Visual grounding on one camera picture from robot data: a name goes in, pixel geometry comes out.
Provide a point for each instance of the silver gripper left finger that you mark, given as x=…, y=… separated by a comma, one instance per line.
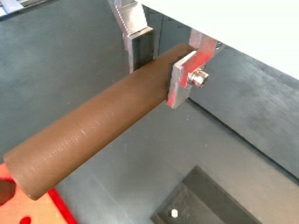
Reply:
x=137, y=34

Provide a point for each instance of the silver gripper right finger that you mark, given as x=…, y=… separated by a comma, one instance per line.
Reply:
x=187, y=69

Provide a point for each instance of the brown oval cylinder peg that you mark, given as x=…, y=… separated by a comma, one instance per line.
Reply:
x=44, y=159

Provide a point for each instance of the dark grey curved fixture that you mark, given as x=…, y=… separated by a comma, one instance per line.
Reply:
x=200, y=202

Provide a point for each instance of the red shape sorter board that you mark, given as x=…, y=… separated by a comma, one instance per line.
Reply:
x=20, y=210

